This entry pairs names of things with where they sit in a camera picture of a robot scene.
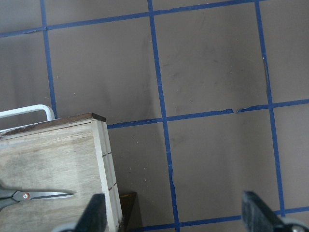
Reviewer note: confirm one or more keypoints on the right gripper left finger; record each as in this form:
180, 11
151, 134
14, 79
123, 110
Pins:
94, 217

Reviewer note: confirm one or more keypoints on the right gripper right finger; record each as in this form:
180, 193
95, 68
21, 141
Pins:
257, 216

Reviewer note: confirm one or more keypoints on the wooden drawer with white handle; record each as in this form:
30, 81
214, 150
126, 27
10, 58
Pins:
71, 154

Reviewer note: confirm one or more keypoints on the grey orange scissors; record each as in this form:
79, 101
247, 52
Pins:
12, 195

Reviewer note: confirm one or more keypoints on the dark wooden cabinet box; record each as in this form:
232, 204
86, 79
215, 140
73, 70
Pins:
127, 202

